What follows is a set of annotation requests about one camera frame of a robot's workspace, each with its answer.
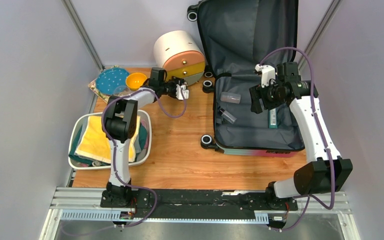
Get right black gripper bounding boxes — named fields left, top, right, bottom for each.
left=249, top=78, right=285, bottom=114

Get round pastel drawer cabinet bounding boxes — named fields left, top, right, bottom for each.
left=153, top=30, right=206, bottom=86

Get dark green garment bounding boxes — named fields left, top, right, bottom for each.
left=68, top=119, right=149, bottom=168

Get pink and teal kids suitcase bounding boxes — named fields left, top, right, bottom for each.
left=186, top=0, right=305, bottom=158

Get yellow towel white trim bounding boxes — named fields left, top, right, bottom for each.
left=74, top=115, right=148, bottom=167

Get white plastic basin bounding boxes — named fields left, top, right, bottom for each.
left=68, top=109, right=152, bottom=170

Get grey garment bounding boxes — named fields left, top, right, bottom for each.
left=77, top=115, right=90, bottom=142

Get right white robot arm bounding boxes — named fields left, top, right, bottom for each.
left=249, top=62, right=353, bottom=210

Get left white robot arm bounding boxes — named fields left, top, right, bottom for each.
left=101, top=67, right=189, bottom=208

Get teal tube with barcode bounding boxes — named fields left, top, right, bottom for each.
left=268, top=108, right=278, bottom=129

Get small clear dark-capped bottle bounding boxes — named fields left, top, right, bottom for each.
left=219, top=108, right=237, bottom=124

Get yellow bowl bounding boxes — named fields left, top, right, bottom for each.
left=125, top=72, right=148, bottom=91

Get clear glass cup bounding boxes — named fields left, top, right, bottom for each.
left=112, top=85, right=131, bottom=97

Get blue polka dot plate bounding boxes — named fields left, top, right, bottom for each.
left=98, top=67, right=130, bottom=93

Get floral patterned placemat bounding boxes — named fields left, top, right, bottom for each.
left=88, top=68, right=113, bottom=103

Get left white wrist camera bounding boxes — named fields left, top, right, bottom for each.
left=175, top=84, right=190, bottom=101

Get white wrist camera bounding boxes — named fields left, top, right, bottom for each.
left=254, top=64, right=276, bottom=88
left=175, top=84, right=190, bottom=101

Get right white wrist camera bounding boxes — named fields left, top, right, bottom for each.
left=254, top=64, right=276, bottom=88

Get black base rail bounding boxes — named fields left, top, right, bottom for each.
left=100, top=189, right=298, bottom=228

